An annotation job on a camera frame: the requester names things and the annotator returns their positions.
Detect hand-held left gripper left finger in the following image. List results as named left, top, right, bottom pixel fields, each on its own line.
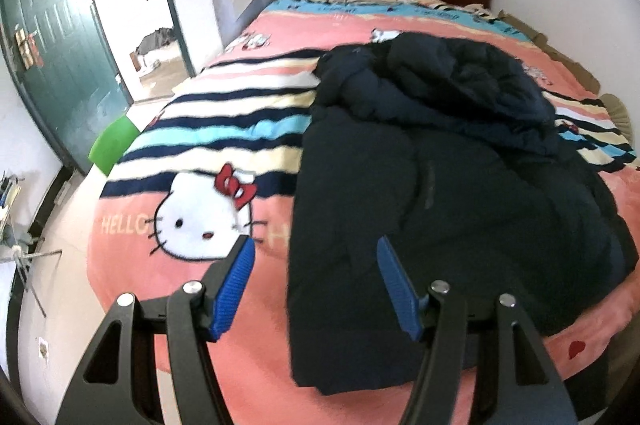
left=55, top=235, right=256, bottom=425

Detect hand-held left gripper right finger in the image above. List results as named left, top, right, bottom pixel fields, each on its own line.
left=376, top=236, right=576, bottom=425

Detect black puffer jacket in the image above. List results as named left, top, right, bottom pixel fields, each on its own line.
left=286, top=31, right=640, bottom=398

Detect striped cartoon printed blanket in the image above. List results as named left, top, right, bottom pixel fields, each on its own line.
left=86, top=0, right=640, bottom=425

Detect green plastic stool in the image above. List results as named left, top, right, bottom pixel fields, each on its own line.
left=88, top=115, right=142, bottom=178

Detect metal folding rack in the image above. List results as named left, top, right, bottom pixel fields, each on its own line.
left=0, top=170, right=63, bottom=319

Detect dark cloth pile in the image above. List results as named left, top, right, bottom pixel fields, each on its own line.
left=136, top=28, right=177, bottom=56

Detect white bedside table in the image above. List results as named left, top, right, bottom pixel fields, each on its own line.
left=227, top=0, right=289, bottom=36

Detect green door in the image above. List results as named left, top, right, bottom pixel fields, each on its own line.
left=0, top=0, right=134, bottom=176

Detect red door stickers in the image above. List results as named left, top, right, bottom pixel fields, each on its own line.
left=14, top=29, right=44, bottom=68

